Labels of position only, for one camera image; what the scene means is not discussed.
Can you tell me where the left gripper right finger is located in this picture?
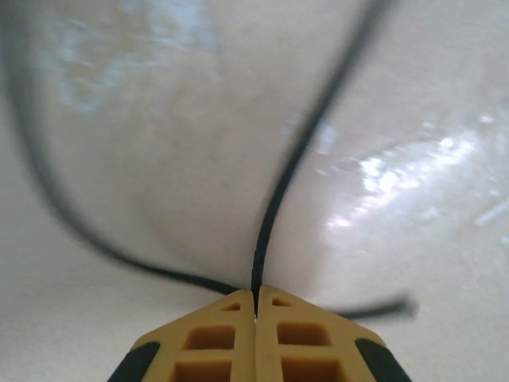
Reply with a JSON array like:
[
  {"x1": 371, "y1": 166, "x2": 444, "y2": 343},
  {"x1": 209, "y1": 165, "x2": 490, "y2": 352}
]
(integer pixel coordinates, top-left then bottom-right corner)
[{"x1": 255, "y1": 284, "x2": 411, "y2": 382}]

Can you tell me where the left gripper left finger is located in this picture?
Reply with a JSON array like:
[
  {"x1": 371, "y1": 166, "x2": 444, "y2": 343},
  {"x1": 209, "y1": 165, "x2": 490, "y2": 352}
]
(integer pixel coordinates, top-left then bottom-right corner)
[{"x1": 107, "y1": 289, "x2": 256, "y2": 382}]

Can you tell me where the thin black wire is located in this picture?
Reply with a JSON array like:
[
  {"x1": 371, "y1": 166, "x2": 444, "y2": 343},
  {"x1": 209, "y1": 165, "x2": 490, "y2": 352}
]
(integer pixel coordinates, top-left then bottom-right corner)
[{"x1": 0, "y1": 0, "x2": 418, "y2": 322}]

